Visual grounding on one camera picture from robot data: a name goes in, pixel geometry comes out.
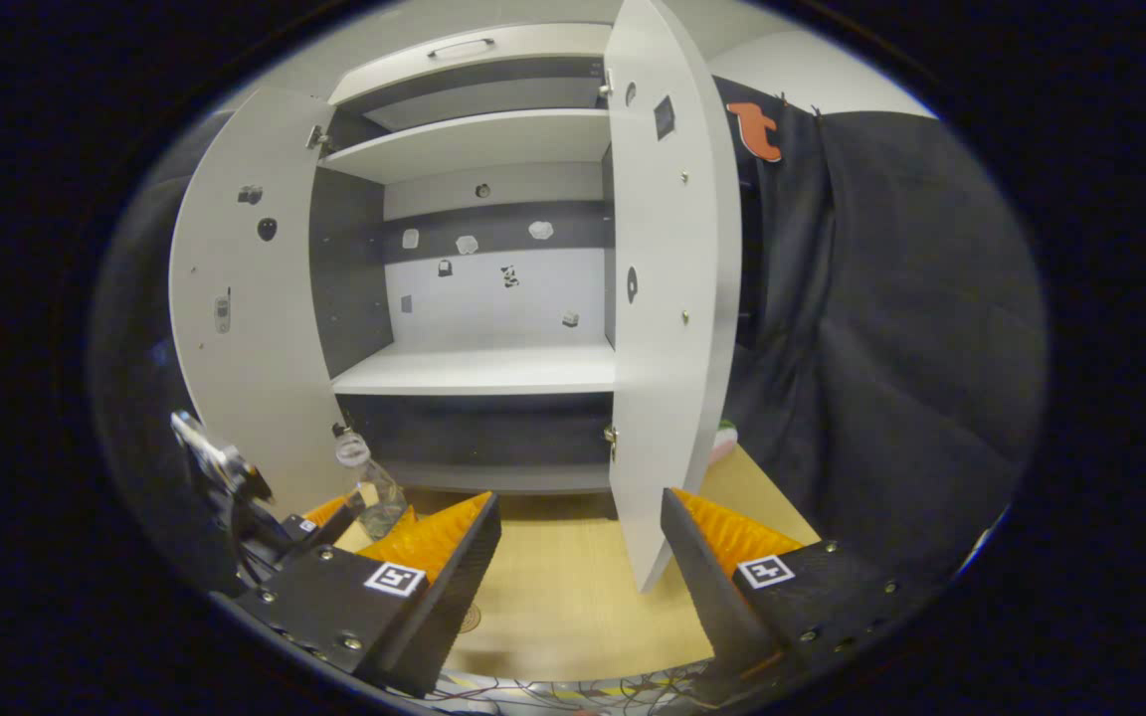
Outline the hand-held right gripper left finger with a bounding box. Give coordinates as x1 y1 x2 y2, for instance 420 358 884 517
210 492 502 700

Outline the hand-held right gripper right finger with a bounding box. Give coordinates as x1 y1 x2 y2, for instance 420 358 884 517
660 487 932 694

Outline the clear plastic bottle green label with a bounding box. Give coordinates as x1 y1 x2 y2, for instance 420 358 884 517
334 433 410 543

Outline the white cabinet door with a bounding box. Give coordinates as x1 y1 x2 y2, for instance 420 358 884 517
168 88 390 518
601 0 743 595

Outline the white cabinet drawer front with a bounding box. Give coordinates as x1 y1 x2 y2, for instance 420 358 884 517
327 22 614 108

